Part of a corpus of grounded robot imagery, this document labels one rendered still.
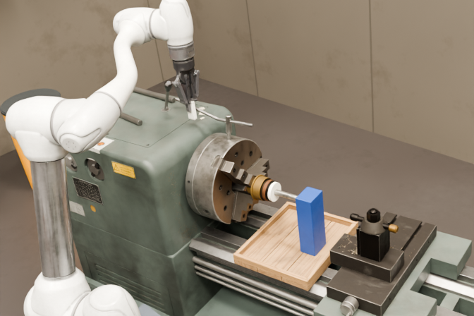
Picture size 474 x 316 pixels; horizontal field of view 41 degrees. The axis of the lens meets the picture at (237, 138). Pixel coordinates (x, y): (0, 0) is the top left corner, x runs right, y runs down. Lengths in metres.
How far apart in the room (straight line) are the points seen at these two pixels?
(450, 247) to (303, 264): 0.48
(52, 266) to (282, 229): 0.84
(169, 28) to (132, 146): 0.45
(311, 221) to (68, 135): 0.86
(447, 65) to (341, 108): 1.02
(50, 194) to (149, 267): 0.71
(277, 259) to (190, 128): 0.57
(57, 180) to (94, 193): 0.59
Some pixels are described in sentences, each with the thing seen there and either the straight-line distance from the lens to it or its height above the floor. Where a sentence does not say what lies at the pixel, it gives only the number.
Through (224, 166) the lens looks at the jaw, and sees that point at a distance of 2.19.
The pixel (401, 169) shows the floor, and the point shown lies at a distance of 4.36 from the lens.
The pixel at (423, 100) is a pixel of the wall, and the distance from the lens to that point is 4.43.
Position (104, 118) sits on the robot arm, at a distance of 1.79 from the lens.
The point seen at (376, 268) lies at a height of 1.01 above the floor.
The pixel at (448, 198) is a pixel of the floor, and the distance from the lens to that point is 4.09.
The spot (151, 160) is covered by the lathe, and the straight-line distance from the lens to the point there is 2.20.
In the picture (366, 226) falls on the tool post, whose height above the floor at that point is 1.14.
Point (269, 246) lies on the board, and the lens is 2.30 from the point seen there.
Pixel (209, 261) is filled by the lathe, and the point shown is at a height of 0.78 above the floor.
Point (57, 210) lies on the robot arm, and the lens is 1.95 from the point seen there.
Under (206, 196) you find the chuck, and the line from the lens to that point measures 2.21.
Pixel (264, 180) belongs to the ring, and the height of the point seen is 1.12.
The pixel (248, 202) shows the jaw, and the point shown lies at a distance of 2.27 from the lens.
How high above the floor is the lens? 2.30
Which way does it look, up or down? 28 degrees down
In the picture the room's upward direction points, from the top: 8 degrees counter-clockwise
